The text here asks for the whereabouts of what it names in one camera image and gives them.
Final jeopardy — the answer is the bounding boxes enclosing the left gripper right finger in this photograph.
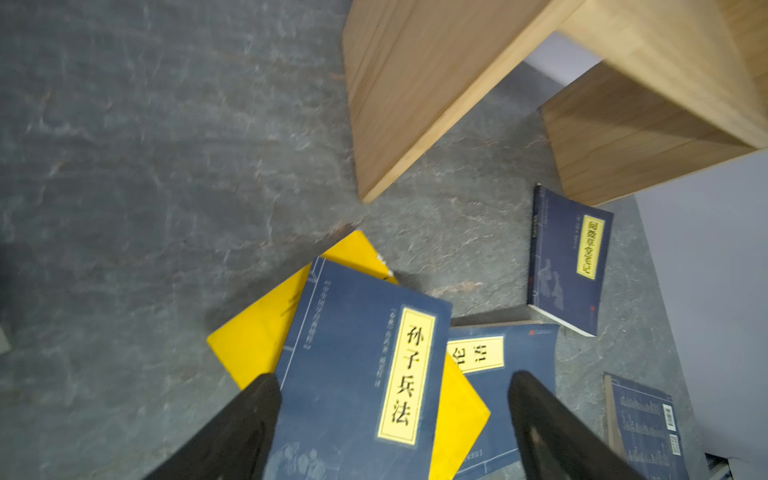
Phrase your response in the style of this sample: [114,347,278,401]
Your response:
[507,371,641,480]

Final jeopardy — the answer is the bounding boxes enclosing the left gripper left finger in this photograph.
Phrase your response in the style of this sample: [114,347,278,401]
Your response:
[147,373,282,480]

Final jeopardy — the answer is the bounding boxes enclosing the blue book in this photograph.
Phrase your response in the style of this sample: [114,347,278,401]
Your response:
[447,322,559,479]

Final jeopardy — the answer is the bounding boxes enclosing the navy book yellow label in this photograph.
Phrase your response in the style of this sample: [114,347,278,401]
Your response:
[264,257,452,479]
[527,184,614,337]

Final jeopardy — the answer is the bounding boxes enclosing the navy notebook white lines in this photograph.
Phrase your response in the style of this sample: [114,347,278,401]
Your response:
[603,373,689,480]

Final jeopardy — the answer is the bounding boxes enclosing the wooden two-tier bookshelf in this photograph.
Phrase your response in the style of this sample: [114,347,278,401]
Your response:
[342,1,767,206]

